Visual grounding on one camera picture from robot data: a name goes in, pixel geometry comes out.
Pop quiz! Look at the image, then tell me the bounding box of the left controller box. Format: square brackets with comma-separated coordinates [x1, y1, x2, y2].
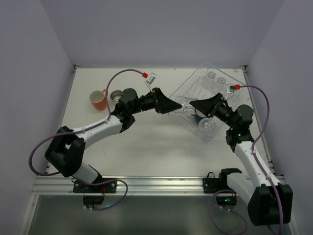
[83, 196, 104, 209]

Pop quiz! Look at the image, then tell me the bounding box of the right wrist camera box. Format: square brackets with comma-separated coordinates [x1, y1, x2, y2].
[225, 84, 235, 94]

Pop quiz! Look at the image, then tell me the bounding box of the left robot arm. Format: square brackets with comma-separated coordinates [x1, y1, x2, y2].
[45, 88, 182, 185]

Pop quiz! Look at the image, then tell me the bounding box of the clear ribbed glass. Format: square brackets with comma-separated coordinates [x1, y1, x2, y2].
[198, 117, 217, 135]

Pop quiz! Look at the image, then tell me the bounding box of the right controller box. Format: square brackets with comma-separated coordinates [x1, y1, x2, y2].
[215, 195, 237, 209]

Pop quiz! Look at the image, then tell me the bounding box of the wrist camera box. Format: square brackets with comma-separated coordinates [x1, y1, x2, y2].
[225, 84, 235, 94]
[143, 73, 157, 85]

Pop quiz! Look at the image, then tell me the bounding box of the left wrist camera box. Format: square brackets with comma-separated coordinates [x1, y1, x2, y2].
[143, 73, 157, 85]

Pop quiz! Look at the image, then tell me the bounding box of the controller box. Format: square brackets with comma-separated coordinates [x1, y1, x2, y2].
[83, 196, 104, 209]
[215, 195, 237, 209]

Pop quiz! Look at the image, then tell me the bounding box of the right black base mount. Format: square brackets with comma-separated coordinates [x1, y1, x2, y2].
[202, 171, 231, 194]

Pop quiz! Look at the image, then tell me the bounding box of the clear faceted glass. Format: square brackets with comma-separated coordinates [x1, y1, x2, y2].
[181, 102, 197, 115]

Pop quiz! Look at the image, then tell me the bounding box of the blue ceramic mug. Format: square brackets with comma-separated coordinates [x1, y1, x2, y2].
[192, 111, 207, 125]

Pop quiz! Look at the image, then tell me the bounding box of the aluminium mounting rail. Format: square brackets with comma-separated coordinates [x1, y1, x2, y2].
[31, 176, 204, 196]

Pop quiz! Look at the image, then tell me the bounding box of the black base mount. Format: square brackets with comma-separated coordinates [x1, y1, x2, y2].
[202, 171, 231, 194]
[73, 178, 117, 193]

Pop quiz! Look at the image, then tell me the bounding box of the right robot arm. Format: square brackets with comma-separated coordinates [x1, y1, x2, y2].
[190, 93, 293, 226]

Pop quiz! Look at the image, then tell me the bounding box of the white wire dish rack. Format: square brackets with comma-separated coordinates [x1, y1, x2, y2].
[169, 63, 249, 141]

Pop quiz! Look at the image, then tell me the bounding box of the steel tumbler with cork band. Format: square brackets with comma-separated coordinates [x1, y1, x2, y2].
[110, 90, 123, 102]

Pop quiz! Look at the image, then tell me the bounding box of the orange mug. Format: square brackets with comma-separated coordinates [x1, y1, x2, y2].
[89, 90, 107, 111]

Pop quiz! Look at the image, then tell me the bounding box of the clear glass at rack back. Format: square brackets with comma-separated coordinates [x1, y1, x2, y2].
[205, 71, 216, 84]

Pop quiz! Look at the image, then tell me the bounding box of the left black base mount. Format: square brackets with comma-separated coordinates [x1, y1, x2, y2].
[73, 178, 117, 193]

